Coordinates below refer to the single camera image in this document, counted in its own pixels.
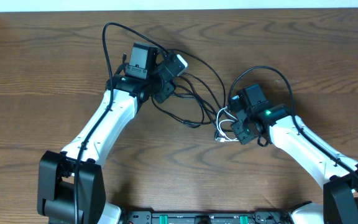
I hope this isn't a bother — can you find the white USB cable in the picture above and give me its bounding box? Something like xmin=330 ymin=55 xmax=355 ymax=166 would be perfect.
xmin=213 ymin=106 xmax=240 ymax=143

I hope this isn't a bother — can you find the black USB cable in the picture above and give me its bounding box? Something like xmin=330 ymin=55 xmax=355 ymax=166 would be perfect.
xmin=121 ymin=48 xmax=239 ymax=138

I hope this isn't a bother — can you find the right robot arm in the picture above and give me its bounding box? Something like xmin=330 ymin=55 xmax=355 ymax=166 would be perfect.
xmin=228 ymin=84 xmax=358 ymax=223

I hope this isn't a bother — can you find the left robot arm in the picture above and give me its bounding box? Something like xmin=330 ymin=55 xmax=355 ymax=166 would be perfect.
xmin=37 ymin=42 xmax=188 ymax=224

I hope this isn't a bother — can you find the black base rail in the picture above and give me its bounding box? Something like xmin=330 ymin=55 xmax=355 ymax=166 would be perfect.
xmin=116 ymin=202 xmax=326 ymax=224

